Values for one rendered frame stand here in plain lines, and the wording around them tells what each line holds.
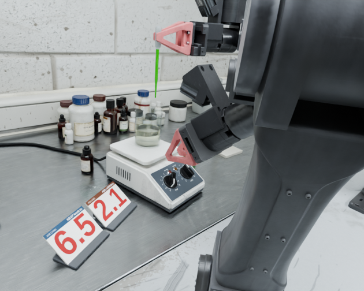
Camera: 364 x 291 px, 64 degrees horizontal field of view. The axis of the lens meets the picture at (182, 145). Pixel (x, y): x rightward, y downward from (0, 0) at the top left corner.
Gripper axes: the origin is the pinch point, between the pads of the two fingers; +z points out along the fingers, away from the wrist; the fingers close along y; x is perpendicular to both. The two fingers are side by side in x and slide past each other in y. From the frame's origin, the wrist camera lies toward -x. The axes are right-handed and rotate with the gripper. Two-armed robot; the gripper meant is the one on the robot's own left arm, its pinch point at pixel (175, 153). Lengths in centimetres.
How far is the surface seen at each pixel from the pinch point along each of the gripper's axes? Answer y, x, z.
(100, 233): 14.3, 7.1, 11.4
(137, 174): 1.3, 0.2, 11.4
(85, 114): -7.9, -22.3, 32.9
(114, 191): 6.3, 1.5, 14.1
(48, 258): 23.3, 6.6, 12.7
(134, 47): -40, -44, 33
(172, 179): -1.7, 4.4, 5.6
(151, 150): -4.4, -3.2, 10.5
